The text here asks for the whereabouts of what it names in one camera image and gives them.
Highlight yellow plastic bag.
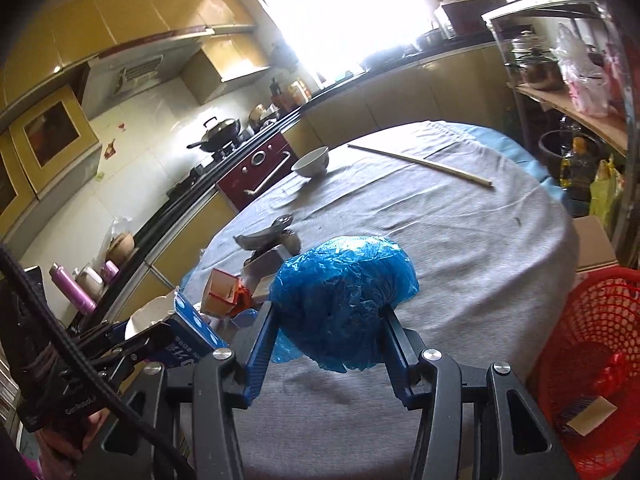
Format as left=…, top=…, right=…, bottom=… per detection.
left=590, top=157, right=626, bottom=231

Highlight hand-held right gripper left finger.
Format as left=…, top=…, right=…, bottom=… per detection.
left=100, top=301, right=281, bottom=480

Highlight blue carton box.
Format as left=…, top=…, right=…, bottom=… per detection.
left=150, top=292, right=231, bottom=368

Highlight cardboard box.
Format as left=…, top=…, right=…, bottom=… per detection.
left=570, top=215, right=621, bottom=273

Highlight cooking oil bottle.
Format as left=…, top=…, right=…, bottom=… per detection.
left=559, top=136, right=593, bottom=203

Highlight black gas stove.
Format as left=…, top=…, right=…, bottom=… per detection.
left=166, top=152, right=223, bottom=197

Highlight dark red oven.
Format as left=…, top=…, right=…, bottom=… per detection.
left=216, top=132, right=301, bottom=211

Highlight yellow wall cabinets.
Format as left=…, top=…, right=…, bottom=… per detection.
left=0, top=0, right=261, bottom=241

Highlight red plastic basket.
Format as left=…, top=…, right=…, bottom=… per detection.
left=537, top=266, right=640, bottom=480

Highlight brown clay pot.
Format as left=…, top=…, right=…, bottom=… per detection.
left=107, top=231, right=137, bottom=267

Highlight black braided cable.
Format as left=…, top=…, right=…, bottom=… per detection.
left=0, top=245, right=196, bottom=480

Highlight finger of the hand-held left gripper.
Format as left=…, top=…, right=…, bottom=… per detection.
left=87, top=325, right=176, bottom=376
left=70, top=323, right=130, bottom=354

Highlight orange carton box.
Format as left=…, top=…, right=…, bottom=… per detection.
left=200, top=267, right=242, bottom=318

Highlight pink thermos bottle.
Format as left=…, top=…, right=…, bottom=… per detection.
left=49, top=262, right=97, bottom=315

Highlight white bowl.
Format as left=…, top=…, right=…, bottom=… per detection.
left=291, top=146, right=331, bottom=178

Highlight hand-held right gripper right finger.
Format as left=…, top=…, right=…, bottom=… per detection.
left=380, top=306, right=577, bottom=480

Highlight clear plastic bag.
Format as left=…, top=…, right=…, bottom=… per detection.
left=552, top=22, right=613, bottom=118

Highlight light blue undercloth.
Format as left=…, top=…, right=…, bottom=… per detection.
left=465, top=124, right=571, bottom=201

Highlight steel pot with lid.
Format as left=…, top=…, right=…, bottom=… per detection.
left=520, top=47, right=563, bottom=92

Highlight dark countertop appliance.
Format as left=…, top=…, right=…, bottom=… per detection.
left=434, top=0, right=501, bottom=40

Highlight stacked steel pot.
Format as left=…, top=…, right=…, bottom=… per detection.
left=510, top=30, right=543, bottom=61

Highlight red plastic bag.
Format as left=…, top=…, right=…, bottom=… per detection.
left=602, top=40, right=632, bottom=121

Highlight grey tablecloth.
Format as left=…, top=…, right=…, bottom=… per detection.
left=182, top=120, right=576, bottom=480

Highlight metal shelf rack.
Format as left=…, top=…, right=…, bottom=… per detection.
left=482, top=0, right=640, bottom=241

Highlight blue plastic bag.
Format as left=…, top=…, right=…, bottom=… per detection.
left=270, top=235, right=420, bottom=373

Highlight cardboard piece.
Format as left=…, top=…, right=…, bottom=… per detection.
left=567, top=396, right=618, bottom=436

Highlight black basin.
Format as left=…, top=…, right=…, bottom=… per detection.
left=537, top=129, right=601, bottom=181

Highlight white range hood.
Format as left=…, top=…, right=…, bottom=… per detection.
left=82, top=52, right=166, bottom=121

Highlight shiny red wrapper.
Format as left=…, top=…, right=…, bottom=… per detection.
left=597, top=352, right=633, bottom=386

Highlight bright window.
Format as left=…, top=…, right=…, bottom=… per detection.
left=232, top=0, right=436, bottom=86

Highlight black wok with lid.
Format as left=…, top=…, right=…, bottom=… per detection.
left=187, top=116, right=242, bottom=153

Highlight long wooden stick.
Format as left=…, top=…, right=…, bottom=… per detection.
left=347, top=144, right=494, bottom=188

